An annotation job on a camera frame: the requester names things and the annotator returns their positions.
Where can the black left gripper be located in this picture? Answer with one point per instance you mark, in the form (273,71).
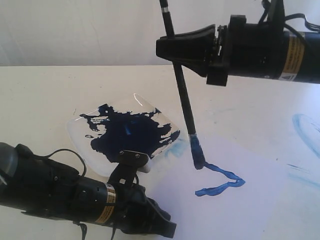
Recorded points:
(130,210)

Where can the white paper sheet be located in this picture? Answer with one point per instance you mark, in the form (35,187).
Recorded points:
(248,197)

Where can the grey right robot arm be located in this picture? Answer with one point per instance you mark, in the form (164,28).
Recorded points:
(301,52)

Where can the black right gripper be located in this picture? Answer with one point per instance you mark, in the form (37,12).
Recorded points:
(246,49)

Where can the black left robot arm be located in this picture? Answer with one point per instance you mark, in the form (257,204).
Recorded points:
(44,188)

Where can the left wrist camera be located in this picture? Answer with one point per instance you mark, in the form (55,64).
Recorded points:
(138,160)

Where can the white square paint plate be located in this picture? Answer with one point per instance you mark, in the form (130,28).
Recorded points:
(129,123)

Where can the black paintbrush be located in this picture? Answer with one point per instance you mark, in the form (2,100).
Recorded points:
(195,146)

